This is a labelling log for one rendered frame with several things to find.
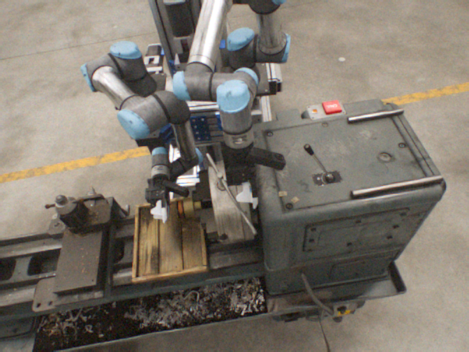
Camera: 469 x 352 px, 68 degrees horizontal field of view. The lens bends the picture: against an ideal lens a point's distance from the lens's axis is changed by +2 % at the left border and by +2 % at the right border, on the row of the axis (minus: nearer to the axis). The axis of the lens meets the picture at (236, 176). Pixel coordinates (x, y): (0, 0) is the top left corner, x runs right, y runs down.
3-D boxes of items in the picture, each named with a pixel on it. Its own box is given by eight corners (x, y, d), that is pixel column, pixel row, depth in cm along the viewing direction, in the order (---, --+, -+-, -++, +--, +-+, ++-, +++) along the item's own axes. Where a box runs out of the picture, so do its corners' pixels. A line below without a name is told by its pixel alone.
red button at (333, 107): (336, 103, 134) (337, 99, 132) (341, 114, 130) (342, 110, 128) (321, 106, 134) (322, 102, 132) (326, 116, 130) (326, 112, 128)
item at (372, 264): (343, 237, 234) (370, 156, 164) (369, 309, 205) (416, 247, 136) (256, 251, 234) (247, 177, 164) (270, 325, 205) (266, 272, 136)
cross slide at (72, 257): (110, 196, 158) (107, 191, 154) (100, 289, 132) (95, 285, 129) (74, 202, 158) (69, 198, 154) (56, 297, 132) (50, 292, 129)
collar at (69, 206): (78, 195, 136) (74, 191, 133) (75, 212, 131) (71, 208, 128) (58, 198, 136) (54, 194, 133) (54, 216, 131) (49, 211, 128)
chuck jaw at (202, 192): (221, 192, 133) (216, 163, 129) (222, 197, 128) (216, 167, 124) (193, 197, 133) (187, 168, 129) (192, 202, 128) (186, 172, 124)
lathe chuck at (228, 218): (235, 180, 153) (229, 144, 124) (246, 249, 139) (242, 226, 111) (215, 184, 153) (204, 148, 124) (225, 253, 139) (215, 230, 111)
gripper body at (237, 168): (225, 172, 99) (219, 137, 91) (255, 167, 99) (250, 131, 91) (228, 189, 93) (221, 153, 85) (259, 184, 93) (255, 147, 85)
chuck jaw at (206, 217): (222, 204, 128) (226, 232, 120) (225, 212, 132) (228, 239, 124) (194, 209, 128) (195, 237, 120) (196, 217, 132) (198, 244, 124)
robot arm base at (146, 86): (128, 80, 169) (120, 63, 161) (158, 77, 168) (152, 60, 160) (123, 101, 160) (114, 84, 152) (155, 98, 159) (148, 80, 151)
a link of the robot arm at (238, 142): (250, 117, 88) (255, 133, 82) (251, 132, 91) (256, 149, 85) (221, 122, 88) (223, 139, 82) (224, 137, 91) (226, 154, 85)
